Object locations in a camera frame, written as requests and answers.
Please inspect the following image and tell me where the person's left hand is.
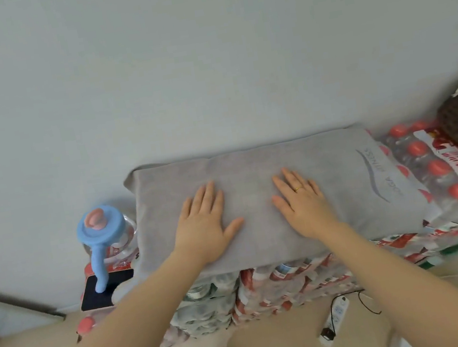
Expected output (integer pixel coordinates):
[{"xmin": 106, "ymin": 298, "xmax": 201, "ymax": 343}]
[{"xmin": 162, "ymin": 176, "xmax": 251, "ymax": 271}]

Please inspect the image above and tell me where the person's right hand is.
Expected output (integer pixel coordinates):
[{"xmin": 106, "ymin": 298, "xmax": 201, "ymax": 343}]
[{"xmin": 266, "ymin": 159, "xmax": 343, "ymax": 246}]

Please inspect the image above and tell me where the grey towel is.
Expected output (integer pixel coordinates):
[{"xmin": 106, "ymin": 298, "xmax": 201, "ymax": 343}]
[{"xmin": 116, "ymin": 113, "xmax": 447, "ymax": 288}]

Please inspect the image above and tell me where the person's left forearm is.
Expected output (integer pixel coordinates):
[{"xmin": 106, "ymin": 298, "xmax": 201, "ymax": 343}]
[{"xmin": 7, "ymin": 248, "xmax": 222, "ymax": 347}]

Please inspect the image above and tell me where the person's right forearm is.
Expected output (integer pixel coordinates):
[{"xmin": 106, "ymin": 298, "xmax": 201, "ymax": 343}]
[{"xmin": 319, "ymin": 204, "xmax": 458, "ymax": 347}]

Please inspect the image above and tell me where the blue lidded water jug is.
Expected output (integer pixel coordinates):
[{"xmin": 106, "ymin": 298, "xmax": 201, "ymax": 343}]
[{"xmin": 72, "ymin": 200, "xmax": 147, "ymax": 297}]

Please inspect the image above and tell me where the white power strip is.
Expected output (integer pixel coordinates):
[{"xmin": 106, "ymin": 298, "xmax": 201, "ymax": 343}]
[{"xmin": 313, "ymin": 294, "xmax": 357, "ymax": 347}]

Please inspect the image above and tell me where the black phone pink case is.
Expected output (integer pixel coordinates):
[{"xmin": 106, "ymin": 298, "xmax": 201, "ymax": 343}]
[{"xmin": 75, "ymin": 267, "xmax": 140, "ymax": 313}]

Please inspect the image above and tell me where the stack of bottled water packs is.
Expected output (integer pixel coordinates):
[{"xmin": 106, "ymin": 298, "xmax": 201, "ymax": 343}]
[{"xmin": 51, "ymin": 113, "xmax": 458, "ymax": 347}]

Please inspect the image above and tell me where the black cable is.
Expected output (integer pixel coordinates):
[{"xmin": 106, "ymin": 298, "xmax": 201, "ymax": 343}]
[{"xmin": 327, "ymin": 285, "xmax": 384, "ymax": 323}]

